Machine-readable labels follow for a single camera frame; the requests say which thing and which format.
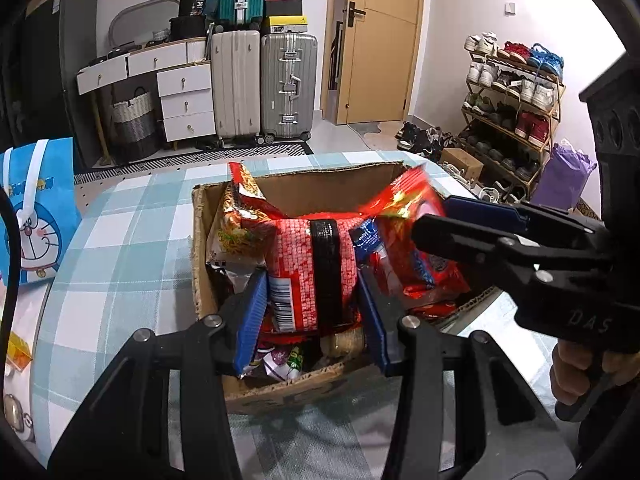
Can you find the orange noodle snack bag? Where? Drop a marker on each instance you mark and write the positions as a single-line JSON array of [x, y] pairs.
[[243, 228]]

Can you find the stacked shoe boxes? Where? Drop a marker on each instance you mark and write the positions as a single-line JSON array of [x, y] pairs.
[[284, 17]]

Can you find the small cardboard box on floor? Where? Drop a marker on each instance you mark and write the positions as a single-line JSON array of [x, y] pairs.
[[468, 165]]

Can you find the beige hard suitcase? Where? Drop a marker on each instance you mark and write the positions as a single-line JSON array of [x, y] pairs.
[[235, 68]]

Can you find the checkered teal tablecloth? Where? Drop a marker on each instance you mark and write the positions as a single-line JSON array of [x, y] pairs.
[[129, 266]]

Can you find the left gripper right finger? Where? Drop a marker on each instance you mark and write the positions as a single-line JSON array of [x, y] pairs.
[[464, 410]]

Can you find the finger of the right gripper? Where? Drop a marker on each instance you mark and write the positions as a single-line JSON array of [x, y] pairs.
[[528, 220], [469, 243]]

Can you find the earbuds case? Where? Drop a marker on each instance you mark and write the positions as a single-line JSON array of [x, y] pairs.
[[17, 418]]

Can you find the shoe rack with shoes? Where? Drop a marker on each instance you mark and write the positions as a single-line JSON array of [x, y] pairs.
[[512, 109]]

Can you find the person's right hand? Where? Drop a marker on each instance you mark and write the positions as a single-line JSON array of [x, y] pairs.
[[570, 362]]

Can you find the wooden door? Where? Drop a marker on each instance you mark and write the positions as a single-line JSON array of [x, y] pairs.
[[370, 53]]

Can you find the woven laundry basket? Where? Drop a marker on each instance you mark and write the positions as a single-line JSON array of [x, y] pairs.
[[135, 127]]

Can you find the purple snack bag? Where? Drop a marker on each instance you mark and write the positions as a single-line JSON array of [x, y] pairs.
[[276, 364]]

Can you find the black refrigerator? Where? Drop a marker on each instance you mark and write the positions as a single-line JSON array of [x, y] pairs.
[[55, 42]]

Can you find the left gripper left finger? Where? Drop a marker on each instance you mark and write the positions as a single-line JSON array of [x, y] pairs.
[[121, 427]]

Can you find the clear biscuit pack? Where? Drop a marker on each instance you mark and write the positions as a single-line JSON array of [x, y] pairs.
[[344, 345]]

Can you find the oval mirror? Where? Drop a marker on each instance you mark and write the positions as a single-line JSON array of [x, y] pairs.
[[143, 22]]

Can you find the silver hard suitcase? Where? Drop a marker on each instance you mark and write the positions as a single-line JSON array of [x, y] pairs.
[[288, 72]]

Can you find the blue Doraemon tote bag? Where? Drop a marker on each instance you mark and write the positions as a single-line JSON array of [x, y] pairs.
[[39, 180]]

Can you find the yellow drink carton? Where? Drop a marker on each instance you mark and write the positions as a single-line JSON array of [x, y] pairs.
[[19, 355]]

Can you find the red wafer pack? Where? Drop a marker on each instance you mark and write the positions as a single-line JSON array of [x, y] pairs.
[[312, 273]]

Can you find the white drawer desk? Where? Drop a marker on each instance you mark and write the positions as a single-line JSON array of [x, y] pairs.
[[177, 76]]

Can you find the blue Oreo cookie pack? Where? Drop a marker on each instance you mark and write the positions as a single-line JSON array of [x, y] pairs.
[[367, 243]]

